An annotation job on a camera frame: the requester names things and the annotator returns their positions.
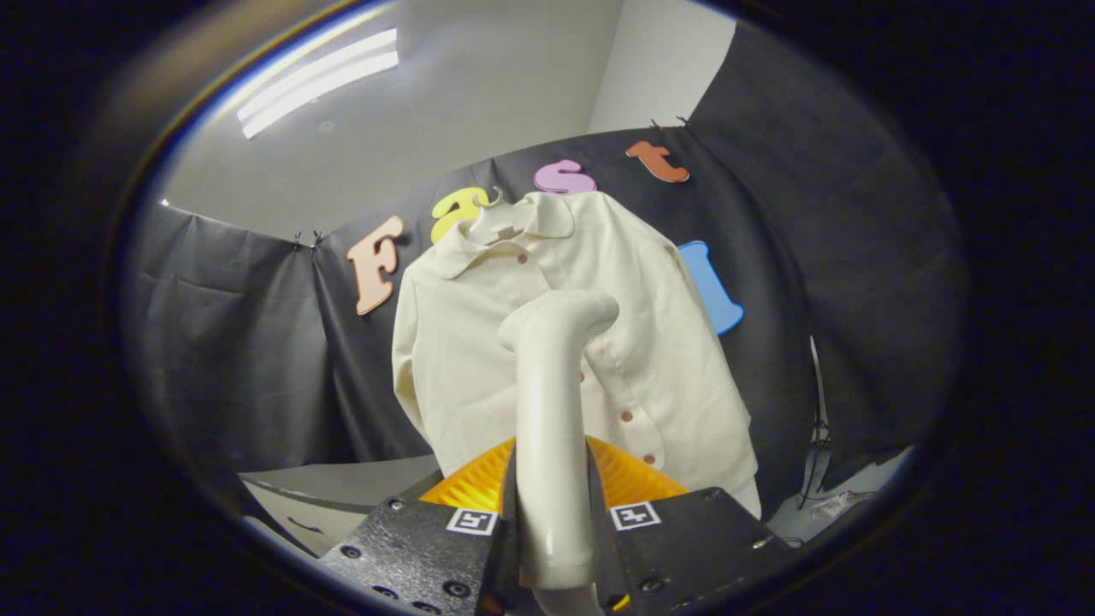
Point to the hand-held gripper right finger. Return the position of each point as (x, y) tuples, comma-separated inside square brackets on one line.
[(684, 547)]

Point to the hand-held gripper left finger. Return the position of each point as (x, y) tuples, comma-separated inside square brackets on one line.
[(411, 556)]

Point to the cream button-up shirt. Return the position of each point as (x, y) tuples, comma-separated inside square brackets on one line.
[(462, 359)]

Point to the white clothes hanger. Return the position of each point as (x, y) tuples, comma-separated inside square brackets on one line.
[(492, 224)]

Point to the white hanging cloth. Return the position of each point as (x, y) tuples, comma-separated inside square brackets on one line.
[(750, 500)]

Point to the grey cabinet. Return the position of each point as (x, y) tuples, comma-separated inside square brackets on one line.
[(359, 479)]

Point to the small white plastic object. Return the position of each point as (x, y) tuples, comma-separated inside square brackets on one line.
[(831, 506)]

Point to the pair of black clips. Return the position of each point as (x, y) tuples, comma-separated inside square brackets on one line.
[(308, 239), (667, 123)]

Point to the black backdrop cloth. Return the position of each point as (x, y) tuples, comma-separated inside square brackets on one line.
[(855, 257)]

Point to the ceiling light panel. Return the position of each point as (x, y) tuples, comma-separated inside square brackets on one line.
[(316, 81)]

